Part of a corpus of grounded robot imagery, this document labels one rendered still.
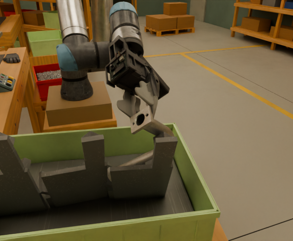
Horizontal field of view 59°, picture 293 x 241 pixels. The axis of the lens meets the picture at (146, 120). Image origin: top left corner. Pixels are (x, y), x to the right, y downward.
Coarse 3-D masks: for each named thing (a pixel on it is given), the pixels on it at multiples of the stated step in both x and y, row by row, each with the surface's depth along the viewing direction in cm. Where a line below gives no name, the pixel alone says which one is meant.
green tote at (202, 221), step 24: (24, 144) 88; (48, 144) 90; (72, 144) 91; (120, 144) 94; (144, 144) 96; (192, 168) 74; (192, 192) 76; (168, 216) 58; (192, 216) 58; (216, 216) 59; (0, 240) 52; (24, 240) 53; (48, 240) 55; (72, 240) 56; (96, 240) 57; (120, 240) 59; (144, 240) 60; (168, 240) 61; (192, 240) 63
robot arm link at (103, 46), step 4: (100, 44) 72; (104, 44) 72; (100, 48) 72; (104, 48) 72; (108, 48) 72; (100, 52) 71; (104, 52) 72; (108, 52) 72; (100, 56) 72; (104, 56) 72; (108, 56) 72; (100, 60) 72; (104, 60) 72; (108, 60) 73; (100, 64) 73; (104, 64) 73
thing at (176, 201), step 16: (80, 160) 93; (112, 160) 93; (128, 160) 93; (176, 176) 85; (176, 192) 79; (48, 208) 74; (64, 208) 74; (80, 208) 74; (96, 208) 74; (112, 208) 74; (128, 208) 74; (144, 208) 74; (160, 208) 74; (176, 208) 74; (192, 208) 74; (0, 224) 69; (16, 224) 69; (32, 224) 69; (48, 224) 69; (64, 224) 69; (80, 224) 69
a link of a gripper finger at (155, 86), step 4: (152, 72) 57; (148, 76) 57; (152, 76) 56; (156, 76) 57; (148, 80) 56; (152, 80) 56; (156, 80) 56; (152, 84) 55; (156, 84) 55; (152, 88) 55; (156, 88) 55; (152, 92) 54; (156, 92) 55
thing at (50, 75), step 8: (48, 64) 170; (56, 64) 171; (40, 72) 169; (48, 72) 166; (56, 72) 168; (40, 80) 155; (48, 80) 144; (56, 80) 146; (40, 88) 144; (48, 88) 146; (40, 96) 146
